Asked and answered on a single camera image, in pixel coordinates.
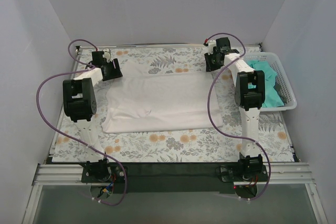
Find white t shirt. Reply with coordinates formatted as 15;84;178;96
102;61;223;133

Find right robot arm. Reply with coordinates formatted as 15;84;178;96
204;37;265;182

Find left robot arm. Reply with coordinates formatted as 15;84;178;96
62;49;122;163

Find grey garment in basket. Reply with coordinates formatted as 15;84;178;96
274;82;287;104

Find teal t shirt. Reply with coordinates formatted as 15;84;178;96
247;60;284;108

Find white plastic laundry basket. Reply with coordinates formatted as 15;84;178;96
243;52;297;112

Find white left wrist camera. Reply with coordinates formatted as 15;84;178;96
103;48;111;61

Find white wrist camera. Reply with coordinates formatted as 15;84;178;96
204;39;216;54
103;48;111;61

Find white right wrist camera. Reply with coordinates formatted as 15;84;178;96
204;39;216;54

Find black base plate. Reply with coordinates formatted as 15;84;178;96
81;161;268;195

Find aluminium frame rail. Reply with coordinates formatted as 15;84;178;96
33;162;315;185

